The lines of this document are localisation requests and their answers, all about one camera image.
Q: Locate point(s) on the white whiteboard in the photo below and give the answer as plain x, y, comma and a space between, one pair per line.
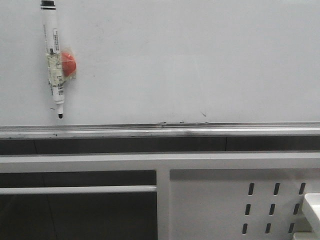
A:
164, 68

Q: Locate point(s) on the white whiteboard marker pen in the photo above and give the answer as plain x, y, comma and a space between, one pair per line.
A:
53, 54

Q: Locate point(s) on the red round magnet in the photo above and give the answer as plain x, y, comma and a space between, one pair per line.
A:
68, 63

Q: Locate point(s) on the white plastic bin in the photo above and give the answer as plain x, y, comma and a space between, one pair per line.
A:
311, 211

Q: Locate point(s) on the white metal rack frame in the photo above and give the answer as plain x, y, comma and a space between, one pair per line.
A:
168, 196

